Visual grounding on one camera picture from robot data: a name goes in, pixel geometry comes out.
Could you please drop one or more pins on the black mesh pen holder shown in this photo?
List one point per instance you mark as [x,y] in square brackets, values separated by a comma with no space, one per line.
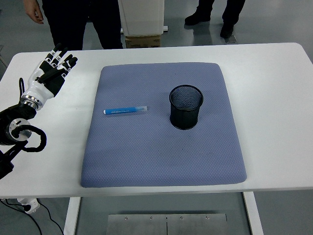
[185,118]

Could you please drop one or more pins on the white power strip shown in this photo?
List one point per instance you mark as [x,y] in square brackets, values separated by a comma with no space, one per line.
[30,205]

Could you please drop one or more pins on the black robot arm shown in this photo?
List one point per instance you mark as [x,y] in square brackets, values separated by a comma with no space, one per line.
[14,115]

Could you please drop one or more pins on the blue-grey quilted mat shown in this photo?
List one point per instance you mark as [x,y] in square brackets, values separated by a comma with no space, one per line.
[146,151]

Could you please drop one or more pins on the person's hand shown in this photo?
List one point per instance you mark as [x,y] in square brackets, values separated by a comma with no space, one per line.
[34,11]

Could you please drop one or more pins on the blue marker with clear cap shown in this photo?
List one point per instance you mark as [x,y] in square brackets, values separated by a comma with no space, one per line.
[122,110]

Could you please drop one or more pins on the white pedestal cabinet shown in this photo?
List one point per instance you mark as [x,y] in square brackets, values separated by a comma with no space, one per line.
[144,17]

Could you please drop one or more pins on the person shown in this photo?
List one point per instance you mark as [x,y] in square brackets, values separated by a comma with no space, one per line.
[73,22]
[230,14]

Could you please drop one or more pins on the white table leg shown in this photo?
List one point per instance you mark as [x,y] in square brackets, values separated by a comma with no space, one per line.
[71,215]
[253,215]

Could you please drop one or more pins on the cardboard box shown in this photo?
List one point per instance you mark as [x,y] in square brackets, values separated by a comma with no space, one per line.
[143,41]

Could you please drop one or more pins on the grey floor socket plate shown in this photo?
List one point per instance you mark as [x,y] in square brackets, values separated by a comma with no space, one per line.
[231,39]

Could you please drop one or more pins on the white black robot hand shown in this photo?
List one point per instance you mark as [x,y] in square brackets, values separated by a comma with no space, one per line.
[41,90]

